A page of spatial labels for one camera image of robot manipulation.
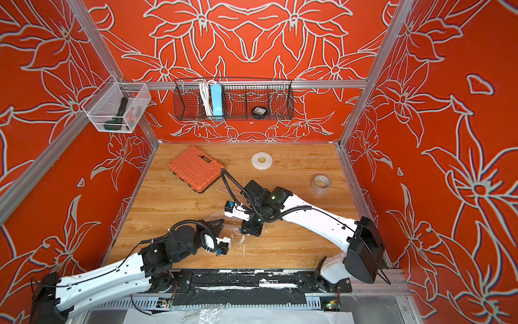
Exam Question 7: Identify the white tape roll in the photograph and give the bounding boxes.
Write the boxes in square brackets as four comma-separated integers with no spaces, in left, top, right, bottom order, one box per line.
[251,152,273,170]

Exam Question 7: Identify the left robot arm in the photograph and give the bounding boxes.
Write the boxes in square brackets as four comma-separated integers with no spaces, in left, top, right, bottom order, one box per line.
[30,219,230,323]

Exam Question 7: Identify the clear acrylic wall box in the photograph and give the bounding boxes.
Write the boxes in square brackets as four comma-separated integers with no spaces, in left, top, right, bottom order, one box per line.
[81,75,151,134]

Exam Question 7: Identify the white cable bundle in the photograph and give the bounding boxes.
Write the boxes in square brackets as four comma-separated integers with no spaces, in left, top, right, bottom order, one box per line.
[199,80,213,118]

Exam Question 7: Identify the green black tool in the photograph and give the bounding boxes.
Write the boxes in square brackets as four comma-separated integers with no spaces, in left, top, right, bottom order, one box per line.
[104,97,128,131]

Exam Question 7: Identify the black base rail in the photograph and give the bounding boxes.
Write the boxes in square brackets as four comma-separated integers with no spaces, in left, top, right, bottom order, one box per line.
[132,269,352,313]

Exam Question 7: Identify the orange plastic tool case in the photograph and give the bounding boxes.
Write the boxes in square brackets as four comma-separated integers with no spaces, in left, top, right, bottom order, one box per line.
[168,146,224,194]

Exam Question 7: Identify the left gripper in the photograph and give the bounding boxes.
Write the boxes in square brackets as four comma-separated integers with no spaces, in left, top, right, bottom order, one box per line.
[175,221,226,265]

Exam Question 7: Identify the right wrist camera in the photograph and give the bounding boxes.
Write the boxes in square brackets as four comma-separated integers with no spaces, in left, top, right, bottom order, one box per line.
[224,201,250,221]

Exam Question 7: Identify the small black device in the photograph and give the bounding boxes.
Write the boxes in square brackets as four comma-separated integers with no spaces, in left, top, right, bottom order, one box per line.
[252,106,268,118]

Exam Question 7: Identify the black wire basket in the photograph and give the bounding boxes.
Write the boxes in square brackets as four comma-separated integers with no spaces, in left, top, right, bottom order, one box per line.
[173,77,295,122]

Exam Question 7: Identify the light blue box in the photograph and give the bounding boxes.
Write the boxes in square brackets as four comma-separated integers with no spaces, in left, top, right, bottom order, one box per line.
[210,84,223,118]

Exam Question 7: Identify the clear tape roll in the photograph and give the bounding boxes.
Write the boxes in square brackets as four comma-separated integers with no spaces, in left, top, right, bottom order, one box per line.
[312,174,332,194]

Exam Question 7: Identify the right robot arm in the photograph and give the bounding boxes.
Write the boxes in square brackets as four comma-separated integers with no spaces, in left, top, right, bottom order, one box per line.
[221,169,389,286]

